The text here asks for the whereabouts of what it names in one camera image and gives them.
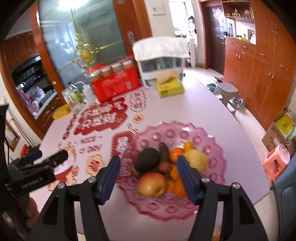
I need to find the grey plastic stool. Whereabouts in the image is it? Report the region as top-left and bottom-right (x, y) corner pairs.
(217, 82), (239, 106)

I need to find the yellow pear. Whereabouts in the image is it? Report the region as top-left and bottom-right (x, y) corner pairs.
(184, 149), (208, 172)

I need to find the wooden cabinet wall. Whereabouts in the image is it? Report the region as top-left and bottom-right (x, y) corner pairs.
(222, 1), (295, 129)

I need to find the yellow tissue box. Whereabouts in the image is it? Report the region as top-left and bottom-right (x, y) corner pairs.
(156, 78), (184, 98)

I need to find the small yellow box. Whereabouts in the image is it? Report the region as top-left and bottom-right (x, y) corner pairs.
(52, 104), (71, 120)

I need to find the pink plastic stool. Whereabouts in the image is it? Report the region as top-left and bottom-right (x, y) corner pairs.
(262, 144), (290, 181)

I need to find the small orange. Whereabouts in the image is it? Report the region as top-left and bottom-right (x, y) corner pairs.
(184, 142), (195, 152)

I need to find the pink plastic fruit bowl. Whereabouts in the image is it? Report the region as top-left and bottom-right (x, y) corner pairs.
(111, 120), (227, 222)

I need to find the clear plastic bottle green label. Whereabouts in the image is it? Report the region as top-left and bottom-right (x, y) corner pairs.
(62, 82), (83, 111)

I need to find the blue chair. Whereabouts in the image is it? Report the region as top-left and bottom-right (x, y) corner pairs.
(274, 154), (295, 240)

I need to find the red drink multipack box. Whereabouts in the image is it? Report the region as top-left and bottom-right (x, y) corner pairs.
(84, 55), (141, 102)

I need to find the small red fruit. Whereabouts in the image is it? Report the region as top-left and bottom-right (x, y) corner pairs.
(158, 162), (172, 174)

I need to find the glass sliding door gold ornament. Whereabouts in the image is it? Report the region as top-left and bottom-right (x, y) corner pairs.
(31, 0), (152, 93)

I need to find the white appliance with cloth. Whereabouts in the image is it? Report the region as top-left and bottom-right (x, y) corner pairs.
(132, 36), (189, 89)

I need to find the red apple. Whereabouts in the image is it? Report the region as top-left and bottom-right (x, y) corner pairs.
(137, 172), (166, 198)

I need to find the white squeeze bottle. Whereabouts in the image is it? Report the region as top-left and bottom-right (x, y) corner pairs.
(83, 84), (96, 103)

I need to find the orange tangerine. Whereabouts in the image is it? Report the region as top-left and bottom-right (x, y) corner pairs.
(170, 148), (185, 163)
(173, 179), (186, 197)

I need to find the overripe brown banana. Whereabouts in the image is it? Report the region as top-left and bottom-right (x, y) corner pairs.
(159, 142), (171, 163)

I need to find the dark green avocado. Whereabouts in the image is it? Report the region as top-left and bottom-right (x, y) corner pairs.
(134, 148), (161, 173)

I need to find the cardboard box on floor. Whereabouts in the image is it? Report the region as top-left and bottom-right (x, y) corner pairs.
(262, 109), (295, 157)

